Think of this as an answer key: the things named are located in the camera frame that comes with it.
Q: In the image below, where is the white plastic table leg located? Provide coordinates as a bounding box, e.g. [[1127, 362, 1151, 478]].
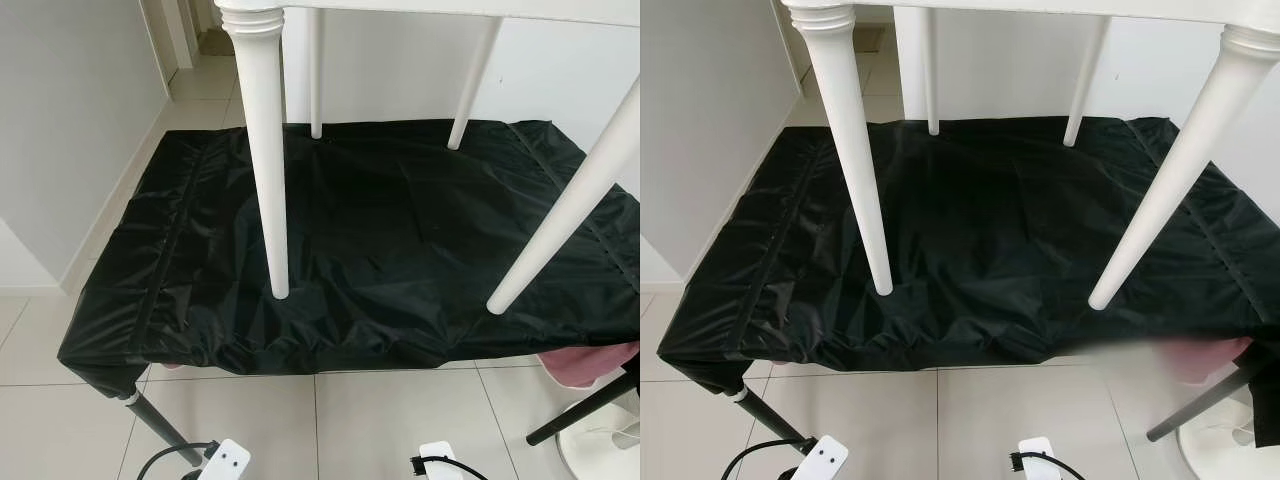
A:
[[922, 8, 941, 136], [305, 8, 326, 139], [783, 3, 894, 297], [1088, 25, 1280, 311], [1063, 15, 1113, 148], [447, 15, 504, 151], [215, 5, 293, 301], [487, 75, 641, 316]]

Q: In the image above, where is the pink round stool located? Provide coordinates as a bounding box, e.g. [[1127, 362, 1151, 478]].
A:
[[1160, 335, 1256, 383], [537, 340, 641, 389]]

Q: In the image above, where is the black metal pole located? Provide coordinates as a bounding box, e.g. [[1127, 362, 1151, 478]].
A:
[[1147, 360, 1266, 443], [120, 390, 206, 469], [728, 385, 816, 456], [527, 370, 641, 446]]

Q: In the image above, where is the white round floor fan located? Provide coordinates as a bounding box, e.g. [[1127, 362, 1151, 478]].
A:
[[555, 400, 641, 480], [1178, 400, 1280, 480]]

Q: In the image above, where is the black fabric table cloth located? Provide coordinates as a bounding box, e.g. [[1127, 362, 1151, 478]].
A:
[[57, 118, 641, 401], [657, 115, 1280, 448]]

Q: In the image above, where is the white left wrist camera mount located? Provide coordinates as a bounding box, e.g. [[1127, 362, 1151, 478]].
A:
[[797, 435, 851, 480], [195, 438, 251, 480]]

